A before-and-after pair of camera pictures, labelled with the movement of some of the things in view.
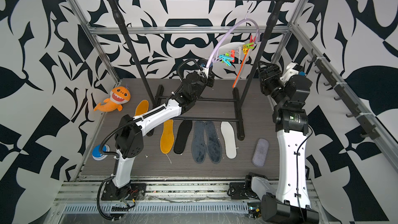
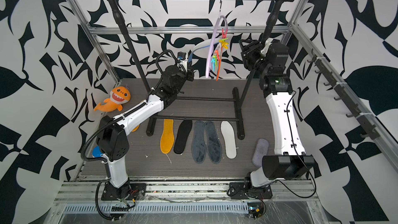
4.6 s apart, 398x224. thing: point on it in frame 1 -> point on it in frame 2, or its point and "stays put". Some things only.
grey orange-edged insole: [243, 65] -> [218, 59]
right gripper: [271, 80] -> [256, 44]
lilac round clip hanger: [245, 19] -> [216, 58]
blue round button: [96, 154] stays put
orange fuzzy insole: [167, 138] stays put
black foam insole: [185, 128] stays put
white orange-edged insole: [227, 47] -> [202, 44]
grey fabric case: [259, 155] stays put
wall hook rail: [368, 129] stays put
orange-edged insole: [228, 134] stays put
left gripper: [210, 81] -> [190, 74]
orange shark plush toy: [119, 96] stays put
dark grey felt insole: [214, 147] stays put
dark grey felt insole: [198, 144] stays put
